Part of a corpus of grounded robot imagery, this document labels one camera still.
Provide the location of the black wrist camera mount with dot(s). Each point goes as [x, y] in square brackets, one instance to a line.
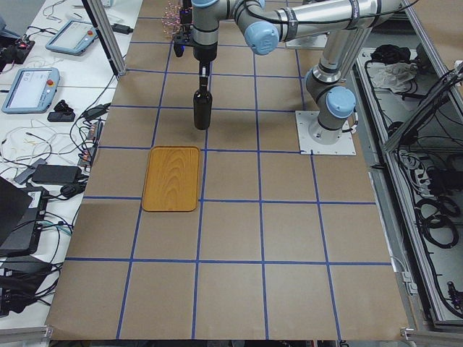
[181, 40]

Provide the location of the teach pendant upper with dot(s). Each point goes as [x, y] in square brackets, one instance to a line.
[73, 38]

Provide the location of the black power adapter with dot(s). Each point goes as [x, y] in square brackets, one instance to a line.
[56, 174]

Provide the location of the dark wine bottle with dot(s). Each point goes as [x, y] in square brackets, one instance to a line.
[202, 103]

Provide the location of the teach pendant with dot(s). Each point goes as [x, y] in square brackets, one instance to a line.
[73, 38]
[32, 91]

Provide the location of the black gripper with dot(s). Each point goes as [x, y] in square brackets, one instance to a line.
[205, 53]

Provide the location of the copper wire bottle basket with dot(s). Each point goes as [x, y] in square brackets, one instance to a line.
[171, 18]

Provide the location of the black laptop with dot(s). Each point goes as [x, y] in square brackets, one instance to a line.
[22, 210]

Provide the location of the wooden tray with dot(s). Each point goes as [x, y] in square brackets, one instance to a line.
[171, 180]

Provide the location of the aluminium frame post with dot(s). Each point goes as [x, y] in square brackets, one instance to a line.
[100, 22]

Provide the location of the teach pendant lower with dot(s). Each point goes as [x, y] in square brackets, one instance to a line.
[32, 91]

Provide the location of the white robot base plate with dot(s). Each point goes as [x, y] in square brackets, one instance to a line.
[315, 140]

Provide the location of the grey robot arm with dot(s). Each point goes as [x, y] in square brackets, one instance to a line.
[341, 22]

